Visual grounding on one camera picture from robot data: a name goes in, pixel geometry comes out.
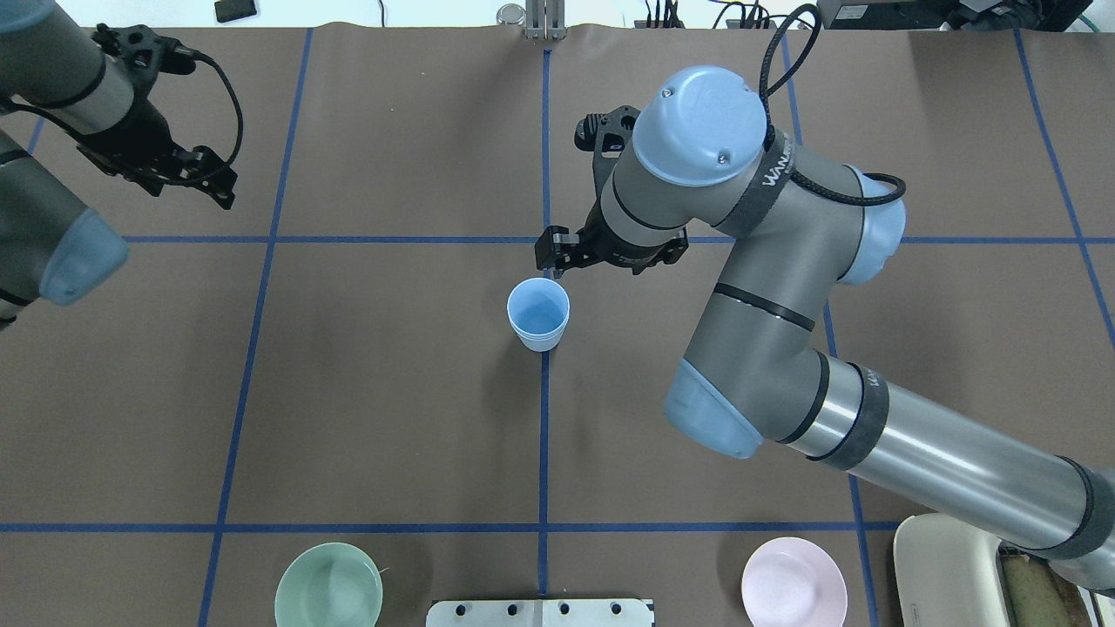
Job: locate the pink bowl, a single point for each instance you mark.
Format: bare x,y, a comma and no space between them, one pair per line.
790,581

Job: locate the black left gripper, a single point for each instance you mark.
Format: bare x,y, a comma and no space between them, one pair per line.
148,139

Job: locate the aluminium frame post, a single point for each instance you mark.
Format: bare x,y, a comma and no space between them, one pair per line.
545,20

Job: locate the light blue cup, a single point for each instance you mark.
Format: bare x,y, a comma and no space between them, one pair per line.
540,343
538,308

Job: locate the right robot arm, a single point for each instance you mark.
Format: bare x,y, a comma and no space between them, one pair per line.
705,148

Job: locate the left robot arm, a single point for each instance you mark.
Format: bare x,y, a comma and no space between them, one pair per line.
93,86

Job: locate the bread slice in toaster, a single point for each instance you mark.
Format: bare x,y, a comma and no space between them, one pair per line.
1037,596

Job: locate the green bowl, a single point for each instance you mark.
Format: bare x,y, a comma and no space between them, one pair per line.
331,584

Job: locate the cream toaster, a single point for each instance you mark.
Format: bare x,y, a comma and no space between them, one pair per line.
948,573

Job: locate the black small device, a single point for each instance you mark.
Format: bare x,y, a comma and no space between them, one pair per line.
228,11

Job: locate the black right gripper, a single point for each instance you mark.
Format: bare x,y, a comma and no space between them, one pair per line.
610,250

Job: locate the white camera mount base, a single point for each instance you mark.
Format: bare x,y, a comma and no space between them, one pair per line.
543,612

